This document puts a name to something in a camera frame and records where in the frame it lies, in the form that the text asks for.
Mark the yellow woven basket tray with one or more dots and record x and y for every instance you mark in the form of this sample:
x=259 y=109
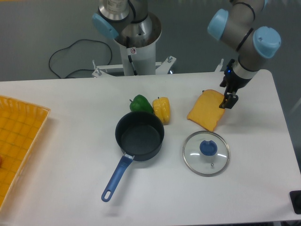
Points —
x=20 y=125

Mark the black object at table edge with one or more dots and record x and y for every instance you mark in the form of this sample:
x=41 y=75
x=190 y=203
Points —
x=295 y=197

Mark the black saucepan blue handle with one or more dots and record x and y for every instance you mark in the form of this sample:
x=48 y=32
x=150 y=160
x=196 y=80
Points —
x=140 y=136

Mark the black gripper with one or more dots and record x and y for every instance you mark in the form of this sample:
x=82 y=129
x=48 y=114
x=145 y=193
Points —
x=231 y=82

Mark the green toy bell pepper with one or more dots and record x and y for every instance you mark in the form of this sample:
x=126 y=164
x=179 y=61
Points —
x=140 y=104

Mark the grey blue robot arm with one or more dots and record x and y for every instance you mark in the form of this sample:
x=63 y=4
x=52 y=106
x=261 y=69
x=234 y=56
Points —
x=232 y=27

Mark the yellow toy bell pepper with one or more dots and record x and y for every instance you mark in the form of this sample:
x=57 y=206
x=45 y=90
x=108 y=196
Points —
x=161 y=108

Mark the glass pot lid blue knob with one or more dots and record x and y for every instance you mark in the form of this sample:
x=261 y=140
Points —
x=206 y=153

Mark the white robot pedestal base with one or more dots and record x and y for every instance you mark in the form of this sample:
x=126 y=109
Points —
x=137 y=44

